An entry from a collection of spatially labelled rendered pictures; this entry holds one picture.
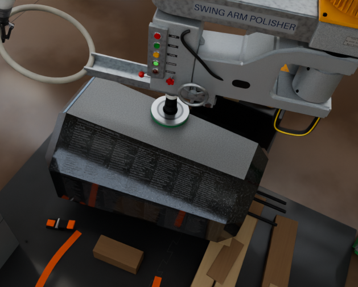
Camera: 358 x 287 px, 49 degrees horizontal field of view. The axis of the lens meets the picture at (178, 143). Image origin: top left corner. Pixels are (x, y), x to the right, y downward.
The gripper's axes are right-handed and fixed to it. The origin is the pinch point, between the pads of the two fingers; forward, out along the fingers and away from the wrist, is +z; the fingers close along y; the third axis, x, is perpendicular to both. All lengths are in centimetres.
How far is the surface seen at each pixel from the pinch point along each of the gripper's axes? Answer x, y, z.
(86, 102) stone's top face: -11, 51, 17
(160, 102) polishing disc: -14, 88, -4
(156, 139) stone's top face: -36, 88, 0
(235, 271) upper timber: -94, 157, 37
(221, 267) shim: -92, 149, 39
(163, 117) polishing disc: -24, 89, -6
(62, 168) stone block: -44, 47, 39
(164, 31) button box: -24, 63, -63
